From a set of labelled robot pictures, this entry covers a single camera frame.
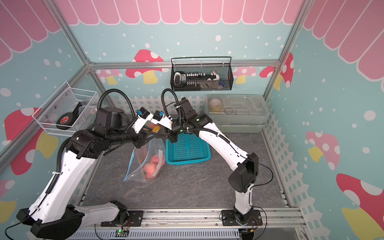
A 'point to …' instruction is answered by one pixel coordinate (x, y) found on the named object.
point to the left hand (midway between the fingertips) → (152, 134)
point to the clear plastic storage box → (237, 113)
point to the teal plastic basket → (189, 148)
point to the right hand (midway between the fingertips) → (157, 135)
